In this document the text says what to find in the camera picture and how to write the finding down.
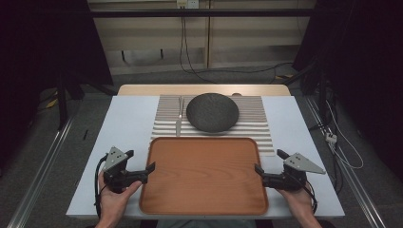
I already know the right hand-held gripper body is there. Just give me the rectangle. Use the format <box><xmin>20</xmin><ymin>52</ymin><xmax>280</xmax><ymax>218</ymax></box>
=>
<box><xmin>261</xmin><ymin>152</ymin><xmax>327</xmax><ymax>192</ymax></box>

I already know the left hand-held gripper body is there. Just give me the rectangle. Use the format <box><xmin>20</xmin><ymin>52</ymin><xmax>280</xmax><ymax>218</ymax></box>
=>
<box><xmin>102</xmin><ymin>145</ymin><xmax>149</xmax><ymax>195</ymax></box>

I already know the brown wooden tray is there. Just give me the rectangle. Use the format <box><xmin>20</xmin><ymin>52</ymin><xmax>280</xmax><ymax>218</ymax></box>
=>
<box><xmin>139</xmin><ymin>136</ymin><xmax>270</xmax><ymax>217</ymax></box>

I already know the person's right hand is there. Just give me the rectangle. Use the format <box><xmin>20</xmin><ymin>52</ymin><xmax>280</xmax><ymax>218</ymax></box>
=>
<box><xmin>276</xmin><ymin>186</ymin><xmax>318</xmax><ymax>220</ymax></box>

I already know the person's left hand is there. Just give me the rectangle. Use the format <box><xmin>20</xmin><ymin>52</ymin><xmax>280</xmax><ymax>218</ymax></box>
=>
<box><xmin>95</xmin><ymin>171</ymin><xmax>144</xmax><ymax>222</ymax></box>

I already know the beige striped placemat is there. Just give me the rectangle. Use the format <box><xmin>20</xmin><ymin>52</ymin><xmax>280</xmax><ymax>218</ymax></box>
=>
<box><xmin>150</xmin><ymin>94</ymin><xmax>276</xmax><ymax>157</ymax></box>

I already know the silver table knife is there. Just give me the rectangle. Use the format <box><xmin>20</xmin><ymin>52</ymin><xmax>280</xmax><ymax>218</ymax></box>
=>
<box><xmin>175</xmin><ymin>95</ymin><xmax>185</xmax><ymax>138</ymax></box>

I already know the dark grey stone plate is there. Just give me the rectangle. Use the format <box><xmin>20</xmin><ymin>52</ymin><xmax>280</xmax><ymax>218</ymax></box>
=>
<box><xmin>185</xmin><ymin>92</ymin><xmax>240</xmax><ymax>134</ymax></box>

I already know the person's grey clothing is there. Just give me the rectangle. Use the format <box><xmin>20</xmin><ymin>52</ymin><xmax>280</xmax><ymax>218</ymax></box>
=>
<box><xmin>156</xmin><ymin>218</ymin><xmax>259</xmax><ymax>228</ymax></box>

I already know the black metal stand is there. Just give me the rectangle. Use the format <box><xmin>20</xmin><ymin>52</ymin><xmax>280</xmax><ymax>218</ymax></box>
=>
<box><xmin>54</xmin><ymin>70</ymin><xmax>86</xmax><ymax>131</ymax></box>

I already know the black curtain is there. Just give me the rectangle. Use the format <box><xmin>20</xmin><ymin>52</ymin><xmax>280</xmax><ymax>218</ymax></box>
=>
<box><xmin>292</xmin><ymin>0</ymin><xmax>403</xmax><ymax>181</ymax></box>
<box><xmin>0</xmin><ymin>0</ymin><xmax>114</xmax><ymax>165</ymax></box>

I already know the black horizontal bar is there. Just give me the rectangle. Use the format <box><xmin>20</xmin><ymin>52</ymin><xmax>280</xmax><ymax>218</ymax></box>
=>
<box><xmin>89</xmin><ymin>9</ymin><xmax>317</xmax><ymax>19</ymax></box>

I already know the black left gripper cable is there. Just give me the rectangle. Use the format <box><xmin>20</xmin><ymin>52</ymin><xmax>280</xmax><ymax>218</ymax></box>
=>
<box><xmin>93</xmin><ymin>153</ymin><xmax>109</xmax><ymax>218</ymax></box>

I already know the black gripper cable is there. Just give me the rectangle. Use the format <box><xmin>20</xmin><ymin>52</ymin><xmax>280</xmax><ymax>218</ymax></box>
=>
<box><xmin>93</xmin><ymin>153</ymin><xmax>109</xmax><ymax>218</ymax></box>
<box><xmin>303</xmin><ymin>180</ymin><xmax>318</xmax><ymax>215</ymax></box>

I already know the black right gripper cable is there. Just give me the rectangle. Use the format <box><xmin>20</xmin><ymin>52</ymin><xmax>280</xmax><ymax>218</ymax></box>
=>
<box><xmin>303</xmin><ymin>180</ymin><xmax>318</xmax><ymax>215</ymax></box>

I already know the white cable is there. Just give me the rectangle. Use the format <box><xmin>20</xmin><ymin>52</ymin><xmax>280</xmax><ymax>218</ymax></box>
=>
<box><xmin>325</xmin><ymin>100</ymin><xmax>365</xmax><ymax>170</ymax></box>

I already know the metal floor rail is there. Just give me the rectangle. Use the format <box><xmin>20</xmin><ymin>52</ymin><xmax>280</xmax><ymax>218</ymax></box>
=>
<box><xmin>6</xmin><ymin>116</ymin><xmax>76</xmax><ymax>228</ymax></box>
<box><xmin>304</xmin><ymin>95</ymin><xmax>388</xmax><ymax>228</ymax></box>

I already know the black floor cable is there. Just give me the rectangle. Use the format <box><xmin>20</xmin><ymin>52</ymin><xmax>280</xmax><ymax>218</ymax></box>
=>
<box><xmin>189</xmin><ymin>61</ymin><xmax>295</xmax><ymax>84</ymax></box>

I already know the black hanging cable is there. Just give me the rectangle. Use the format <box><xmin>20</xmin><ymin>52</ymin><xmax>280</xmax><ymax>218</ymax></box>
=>
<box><xmin>179</xmin><ymin>15</ymin><xmax>220</xmax><ymax>85</ymax></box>

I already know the white wall socket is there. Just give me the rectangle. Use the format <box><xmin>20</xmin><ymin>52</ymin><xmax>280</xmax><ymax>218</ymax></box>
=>
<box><xmin>176</xmin><ymin>0</ymin><xmax>201</xmax><ymax>10</ymax></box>

